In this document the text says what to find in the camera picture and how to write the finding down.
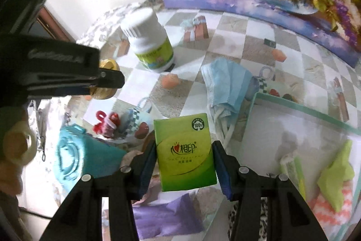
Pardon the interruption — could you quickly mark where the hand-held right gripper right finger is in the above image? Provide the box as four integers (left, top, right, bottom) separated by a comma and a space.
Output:
211, 140, 329, 241

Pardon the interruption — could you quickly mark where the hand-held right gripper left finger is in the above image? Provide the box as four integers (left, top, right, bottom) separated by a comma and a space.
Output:
39, 141, 157, 241

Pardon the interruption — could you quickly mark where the gold round object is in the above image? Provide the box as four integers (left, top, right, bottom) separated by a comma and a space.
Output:
90, 59, 120, 100

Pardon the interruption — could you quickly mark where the green tissue packet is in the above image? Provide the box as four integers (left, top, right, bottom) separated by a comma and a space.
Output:
154, 112, 218, 192

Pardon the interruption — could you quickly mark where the red and pink hair tie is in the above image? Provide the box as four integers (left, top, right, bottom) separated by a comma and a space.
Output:
93, 110, 122, 138

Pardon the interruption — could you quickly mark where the purple packet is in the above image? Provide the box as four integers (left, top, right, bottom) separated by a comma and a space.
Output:
132, 193, 205, 240

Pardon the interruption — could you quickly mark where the leopard print cloth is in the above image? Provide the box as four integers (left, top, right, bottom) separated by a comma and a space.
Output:
228, 197, 270, 241

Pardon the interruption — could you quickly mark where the blue face mask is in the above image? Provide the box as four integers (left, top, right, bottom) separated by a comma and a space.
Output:
200, 57, 254, 143

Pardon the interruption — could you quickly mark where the teal rimmed white tray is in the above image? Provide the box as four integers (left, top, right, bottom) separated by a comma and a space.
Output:
245, 93, 361, 230

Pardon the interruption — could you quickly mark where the pink and white fuzzy towel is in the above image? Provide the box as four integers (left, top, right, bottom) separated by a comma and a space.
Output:
307, 182, 353, 233

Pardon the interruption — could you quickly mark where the lime green cloth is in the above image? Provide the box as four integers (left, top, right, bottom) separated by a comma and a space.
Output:
316, 140, 355, 212

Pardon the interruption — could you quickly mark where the white bottle with green label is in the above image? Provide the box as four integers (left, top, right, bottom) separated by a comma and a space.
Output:
121, 7, 174, 73

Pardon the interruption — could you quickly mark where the teal wipes packet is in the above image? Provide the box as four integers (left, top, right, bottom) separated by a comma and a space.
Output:
55, 124, 127, 193

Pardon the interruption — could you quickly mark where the white round ring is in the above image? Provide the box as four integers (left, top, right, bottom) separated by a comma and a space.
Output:
3, 121, 37, 165

